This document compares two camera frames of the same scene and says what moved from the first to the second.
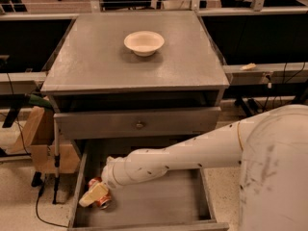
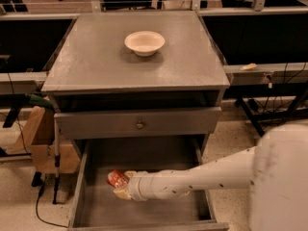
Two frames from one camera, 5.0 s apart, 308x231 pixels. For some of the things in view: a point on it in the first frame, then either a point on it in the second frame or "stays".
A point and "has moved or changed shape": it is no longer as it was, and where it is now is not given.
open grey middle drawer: x=180 y=200 stays
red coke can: x=107 y=200 has moved or changed shape
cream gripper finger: x=111 y=160 -> x=130 y=173
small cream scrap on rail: x=248 y=66 stays
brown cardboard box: x=37 y=136 stays
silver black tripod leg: x=57 y=116 stays
